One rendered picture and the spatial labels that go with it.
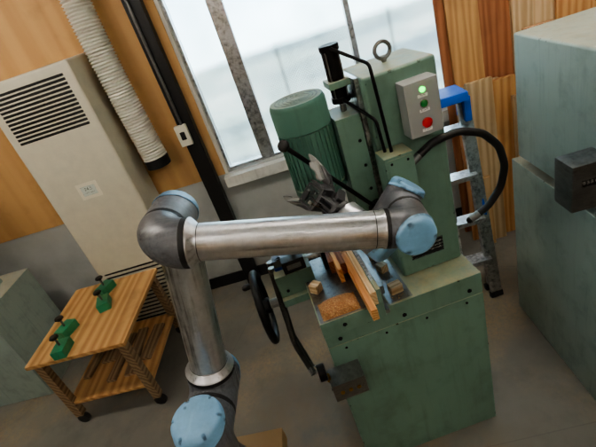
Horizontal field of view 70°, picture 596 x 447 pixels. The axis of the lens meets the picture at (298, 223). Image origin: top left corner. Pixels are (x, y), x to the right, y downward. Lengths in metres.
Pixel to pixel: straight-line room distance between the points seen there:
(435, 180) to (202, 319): 0.84
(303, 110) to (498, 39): 1.79
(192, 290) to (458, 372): 1.12
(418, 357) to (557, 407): 0.73
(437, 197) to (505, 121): 1.41
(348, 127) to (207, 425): 0.93
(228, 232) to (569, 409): 1.71
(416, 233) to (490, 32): 2.04
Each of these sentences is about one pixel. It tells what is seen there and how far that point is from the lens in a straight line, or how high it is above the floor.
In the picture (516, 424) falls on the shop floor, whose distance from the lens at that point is 2.16.
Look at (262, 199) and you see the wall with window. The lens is 2.96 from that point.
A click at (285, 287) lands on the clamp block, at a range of 1.52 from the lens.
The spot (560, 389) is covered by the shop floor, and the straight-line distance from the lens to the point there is 2.28.
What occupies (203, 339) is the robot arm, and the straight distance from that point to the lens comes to 1.27.
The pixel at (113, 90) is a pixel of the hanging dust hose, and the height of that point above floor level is 1.58.
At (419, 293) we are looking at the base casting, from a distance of 1.52.
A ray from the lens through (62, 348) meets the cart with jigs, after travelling 2.57.
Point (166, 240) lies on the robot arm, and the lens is 0.94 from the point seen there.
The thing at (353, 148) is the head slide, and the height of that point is 1.32.
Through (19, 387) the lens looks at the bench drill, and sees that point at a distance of 3.46.
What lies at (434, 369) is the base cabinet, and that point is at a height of 0.42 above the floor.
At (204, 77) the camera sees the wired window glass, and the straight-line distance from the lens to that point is 2.81.
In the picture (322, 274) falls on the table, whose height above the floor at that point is 0.90.
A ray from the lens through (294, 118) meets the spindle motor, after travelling 1.27.
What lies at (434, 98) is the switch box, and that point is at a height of 1.42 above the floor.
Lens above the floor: 1.81
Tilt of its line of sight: 29 degrees down
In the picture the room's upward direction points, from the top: 19 degrees counter-clockwise
